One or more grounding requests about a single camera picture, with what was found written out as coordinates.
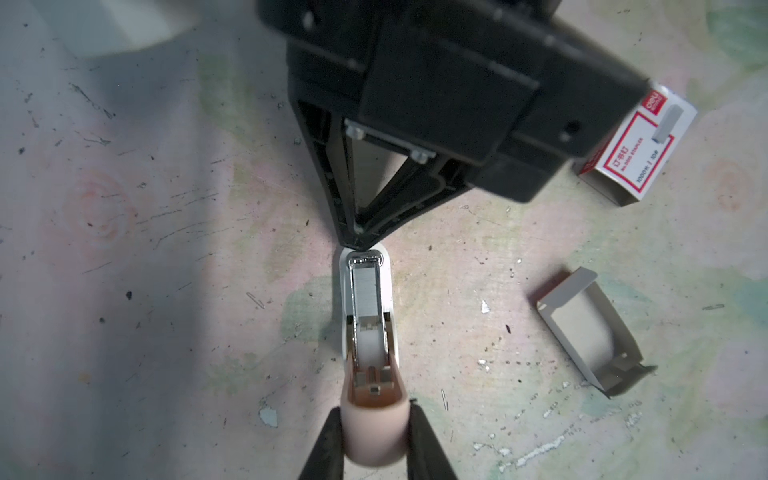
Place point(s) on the white staple box tray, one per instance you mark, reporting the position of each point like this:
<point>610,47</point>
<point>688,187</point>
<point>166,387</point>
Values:
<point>590,330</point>

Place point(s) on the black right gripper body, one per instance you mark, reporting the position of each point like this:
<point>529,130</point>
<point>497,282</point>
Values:
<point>502,86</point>

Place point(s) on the red white staple box sleeve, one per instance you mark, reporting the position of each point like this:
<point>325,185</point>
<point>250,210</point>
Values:
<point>626,164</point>

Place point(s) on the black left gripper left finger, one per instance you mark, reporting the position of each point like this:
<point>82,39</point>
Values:
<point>326,459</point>

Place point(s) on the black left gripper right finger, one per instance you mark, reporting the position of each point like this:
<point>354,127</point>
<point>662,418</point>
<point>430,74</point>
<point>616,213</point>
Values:
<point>426,459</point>

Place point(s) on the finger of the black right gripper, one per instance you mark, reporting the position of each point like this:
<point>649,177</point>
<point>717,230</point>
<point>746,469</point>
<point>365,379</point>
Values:
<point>324,133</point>
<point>413,190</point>

